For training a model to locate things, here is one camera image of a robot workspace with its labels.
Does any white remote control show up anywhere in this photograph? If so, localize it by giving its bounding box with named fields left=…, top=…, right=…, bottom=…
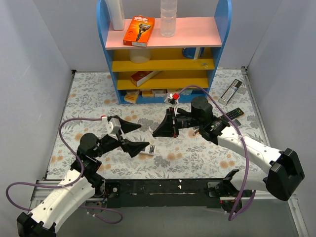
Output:
left=139, top=145, right=156, bottom=156

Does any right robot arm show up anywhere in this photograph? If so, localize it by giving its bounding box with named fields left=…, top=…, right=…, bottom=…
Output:
left=153, top=94, right=305, bottom=201

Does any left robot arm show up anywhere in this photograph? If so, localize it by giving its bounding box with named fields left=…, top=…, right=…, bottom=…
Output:
left=17, top=116, right=149, bottom=237

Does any black TV remote control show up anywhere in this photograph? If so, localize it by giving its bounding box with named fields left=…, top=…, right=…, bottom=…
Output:
left=226, top=108, right=244, bottom=120

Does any white grey AC remote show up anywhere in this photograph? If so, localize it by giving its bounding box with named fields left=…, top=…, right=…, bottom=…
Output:
left=233, top=119, right=241, bottom=127

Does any white sponge pack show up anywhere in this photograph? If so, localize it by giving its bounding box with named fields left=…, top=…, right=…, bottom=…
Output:
left=152, top=89, right=167, bottom=98

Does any green sponge pack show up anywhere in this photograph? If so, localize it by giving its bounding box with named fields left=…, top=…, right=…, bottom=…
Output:
left=181, top=88, right=193, bottom=96

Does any yellow sponge pack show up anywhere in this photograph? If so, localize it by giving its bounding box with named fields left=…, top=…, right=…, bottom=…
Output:
left=124, top=90, right=140, bottom=104

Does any red and silver long box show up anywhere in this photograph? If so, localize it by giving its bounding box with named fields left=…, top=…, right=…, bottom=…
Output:
left=130, top=71, right=160, bottom=87

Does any blue and yellow shelf unit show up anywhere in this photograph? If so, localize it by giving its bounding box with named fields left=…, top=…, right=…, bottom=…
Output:
left=96, top=0, right=232, bottom=104

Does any black silver toothpaste box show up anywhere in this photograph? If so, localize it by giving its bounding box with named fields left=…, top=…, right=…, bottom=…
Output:
left=219, top=79, right=242, bottom=105

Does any white translucent cup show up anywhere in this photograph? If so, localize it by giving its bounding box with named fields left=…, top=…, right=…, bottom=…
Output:
left=129, top=49, right=151, bottom=64

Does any black base bar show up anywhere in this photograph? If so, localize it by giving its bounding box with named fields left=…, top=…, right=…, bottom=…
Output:
left=93, top=178, right=239, bottom=208

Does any orange razor box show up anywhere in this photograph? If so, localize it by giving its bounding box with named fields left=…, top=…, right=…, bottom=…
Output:
left=123, top=15, right=155, bottom=47

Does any clear plastic bottle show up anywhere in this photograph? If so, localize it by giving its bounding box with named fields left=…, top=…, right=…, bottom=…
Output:
left=160, top=0, right=178, bottom=37

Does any white bottle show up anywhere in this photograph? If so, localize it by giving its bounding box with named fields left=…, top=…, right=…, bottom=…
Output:
left=108, top=0, right=125, bottom=31

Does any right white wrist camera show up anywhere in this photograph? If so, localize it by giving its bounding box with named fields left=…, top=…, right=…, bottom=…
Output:
left=164, top=93, right=180, bottom=114

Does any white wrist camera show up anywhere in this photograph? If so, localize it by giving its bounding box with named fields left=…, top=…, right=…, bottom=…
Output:
left=101, top=116, right=122, bottom=140
left=164, top=93, right=180, bottom=114

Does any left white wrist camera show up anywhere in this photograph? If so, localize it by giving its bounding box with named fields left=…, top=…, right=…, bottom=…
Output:
left=101, top=116, right=122, bottom=140

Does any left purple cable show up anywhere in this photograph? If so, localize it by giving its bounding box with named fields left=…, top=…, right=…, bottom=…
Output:
left=5, top=116, right=123, bottom=224

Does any purple cable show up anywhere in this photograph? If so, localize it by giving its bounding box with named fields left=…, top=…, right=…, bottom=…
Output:
left=5, top=116, right=123, bottom=224
left=177, top=85, right=256, bottom=222

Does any metal corner rail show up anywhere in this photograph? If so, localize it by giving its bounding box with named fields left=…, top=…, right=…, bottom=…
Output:
left=240, top=66, right=249, bottom=81

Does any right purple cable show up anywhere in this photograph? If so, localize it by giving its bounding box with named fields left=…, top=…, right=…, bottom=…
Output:
left=177, top=85, right=256, bottom=222

